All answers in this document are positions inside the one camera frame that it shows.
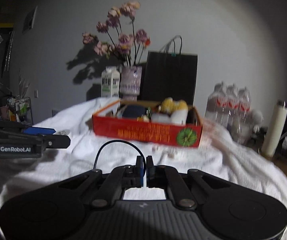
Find purple glass vase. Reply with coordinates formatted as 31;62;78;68
120;66;142;101

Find white round small object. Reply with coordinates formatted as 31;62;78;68
54;129;70;135

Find white milk carton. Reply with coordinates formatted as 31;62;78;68
101;66;120;98

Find white fluffy blanket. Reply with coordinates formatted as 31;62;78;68
0;98;287;239

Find wire storage rack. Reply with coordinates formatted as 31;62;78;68
0;95;33;126

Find white thermos bottle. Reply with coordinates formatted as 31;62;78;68
261;100;287;159

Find water bottle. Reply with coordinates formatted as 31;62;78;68
226;83;240;133
238;87;251;143
205;82;228;128

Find white round lamp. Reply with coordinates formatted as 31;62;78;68
250;109;263;133

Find water bottle middle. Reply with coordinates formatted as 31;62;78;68
226;83;240;133

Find black usb cable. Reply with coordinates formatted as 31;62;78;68
92;139;144;170

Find water bottle right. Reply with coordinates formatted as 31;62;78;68
238;87;251;143

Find black paper bag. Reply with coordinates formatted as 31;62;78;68
138;35;198;105

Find navy blue pouch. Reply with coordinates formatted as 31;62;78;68
122;105;146;119

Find dried purple flowers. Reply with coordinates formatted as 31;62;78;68
82;1;151;67

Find water bottle left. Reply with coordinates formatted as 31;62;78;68
205;82;228;128

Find red cardboard box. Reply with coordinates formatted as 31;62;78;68
92;99;203;148

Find yellow white plush toy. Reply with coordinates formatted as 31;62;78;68
150;98;188;125

